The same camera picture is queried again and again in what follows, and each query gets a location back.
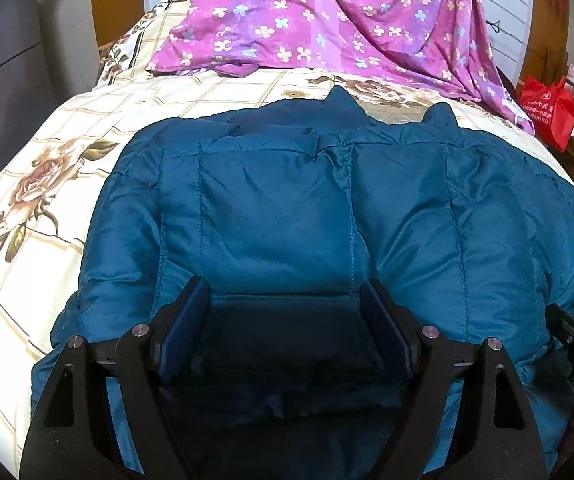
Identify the red shopping bag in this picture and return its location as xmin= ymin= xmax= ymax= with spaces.
xmin=519 ymin=75 xmax=574 ymax=153

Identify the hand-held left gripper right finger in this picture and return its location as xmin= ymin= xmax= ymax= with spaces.
xmin=360 ymin=279 xmax=550 ymax=480

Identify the grey wardrobe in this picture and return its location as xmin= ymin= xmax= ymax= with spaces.
xmin=0 ymin=0 xmax=103 ymax=171

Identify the teal quilted jacket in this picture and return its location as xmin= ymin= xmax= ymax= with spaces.
xmin=31 ymin=85 xmax=574 ymax=480

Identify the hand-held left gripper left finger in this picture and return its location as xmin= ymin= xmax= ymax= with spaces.
xmin=20 ymin=276 xmax=210 ymax=480

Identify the purple floral sheet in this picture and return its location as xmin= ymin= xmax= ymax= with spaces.
xmin=146 ymin=0 xmax=538 ymax=136

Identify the bed with floral checked sheet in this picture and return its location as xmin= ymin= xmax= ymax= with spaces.
xmin=0 ymin=0 xmax=574 ymax=480

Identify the brown wooden panel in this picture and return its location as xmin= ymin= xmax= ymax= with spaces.
xmin=517 ymin=0 xmax=572 ymax=91
xmin=90 ymin=0 xmax=148 ymax=53

